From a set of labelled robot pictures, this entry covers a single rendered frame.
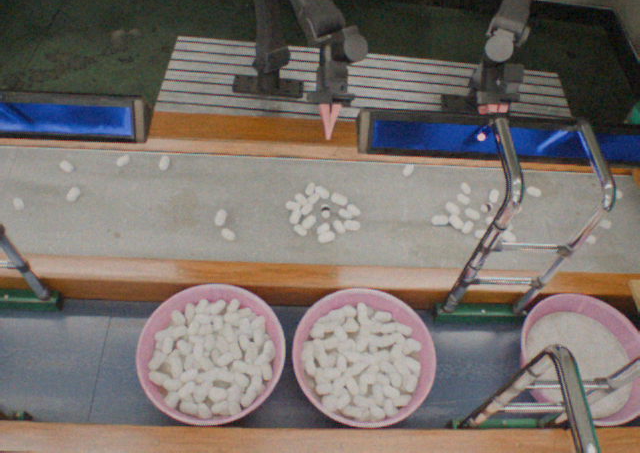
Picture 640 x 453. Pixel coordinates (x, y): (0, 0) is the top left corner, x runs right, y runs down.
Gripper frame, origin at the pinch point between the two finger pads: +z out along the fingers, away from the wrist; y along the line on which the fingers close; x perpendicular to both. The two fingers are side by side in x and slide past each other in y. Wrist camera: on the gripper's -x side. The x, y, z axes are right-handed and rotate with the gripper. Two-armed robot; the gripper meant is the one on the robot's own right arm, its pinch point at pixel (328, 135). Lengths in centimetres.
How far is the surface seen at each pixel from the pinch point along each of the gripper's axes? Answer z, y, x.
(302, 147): 2.6, -5.1, 10.3
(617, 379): 35, 40, -49
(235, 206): 16.6, -19.7, 0.9
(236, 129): -1.0, -21.2, 12.8
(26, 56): -39, -134, 147
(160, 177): 11.2, -37.4, 5.7
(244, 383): 47, -15, -25
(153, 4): -75, -82, 178
